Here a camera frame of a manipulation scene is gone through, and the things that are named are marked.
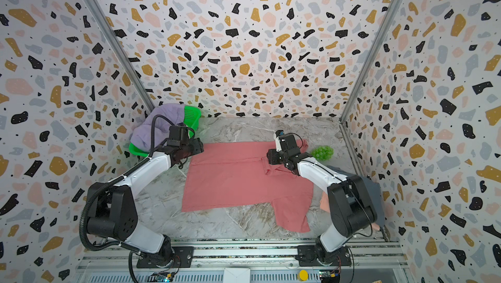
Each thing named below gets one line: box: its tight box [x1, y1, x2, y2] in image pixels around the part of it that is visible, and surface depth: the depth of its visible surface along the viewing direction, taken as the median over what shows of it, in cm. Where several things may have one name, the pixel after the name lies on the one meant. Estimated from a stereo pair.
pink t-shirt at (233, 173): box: [182, 140, 314, 233], surface depth 94 cm
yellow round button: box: [299, 269, 309, 282], surface depth 67 cm
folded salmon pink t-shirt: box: [319, 191, 331, 213], surface depth 87 cm
